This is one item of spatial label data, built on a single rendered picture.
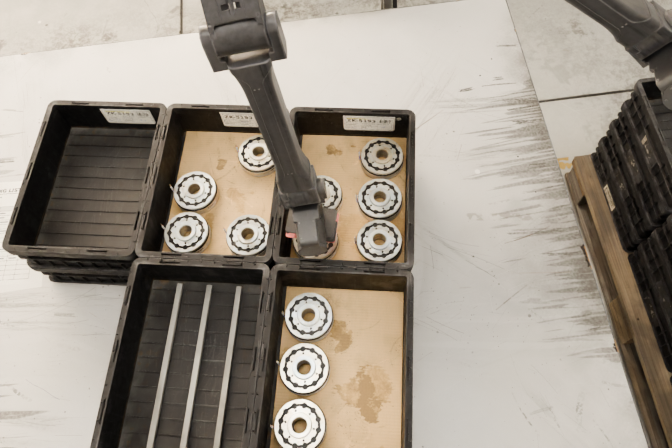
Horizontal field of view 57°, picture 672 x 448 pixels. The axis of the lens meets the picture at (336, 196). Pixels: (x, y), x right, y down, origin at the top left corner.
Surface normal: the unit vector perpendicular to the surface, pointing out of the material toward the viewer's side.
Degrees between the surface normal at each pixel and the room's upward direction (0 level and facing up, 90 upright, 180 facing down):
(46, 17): 0
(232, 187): 0
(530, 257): 0
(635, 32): 87
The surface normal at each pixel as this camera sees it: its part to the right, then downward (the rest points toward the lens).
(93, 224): -0.05, -0.45
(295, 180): 0.09, 0.81
